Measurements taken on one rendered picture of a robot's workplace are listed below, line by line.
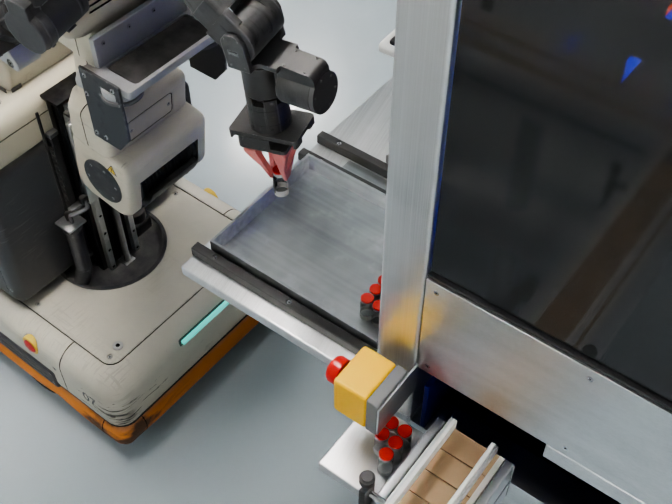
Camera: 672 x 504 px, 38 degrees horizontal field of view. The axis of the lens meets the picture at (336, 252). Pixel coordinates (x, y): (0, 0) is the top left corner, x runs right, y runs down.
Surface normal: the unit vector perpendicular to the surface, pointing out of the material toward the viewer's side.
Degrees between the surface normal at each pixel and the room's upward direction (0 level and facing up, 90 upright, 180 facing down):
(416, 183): 90
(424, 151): 90
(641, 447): 90
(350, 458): 0
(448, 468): 0
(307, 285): 0
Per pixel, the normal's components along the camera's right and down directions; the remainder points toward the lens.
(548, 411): -0.60, 0.61
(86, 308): 0.00, -0.65
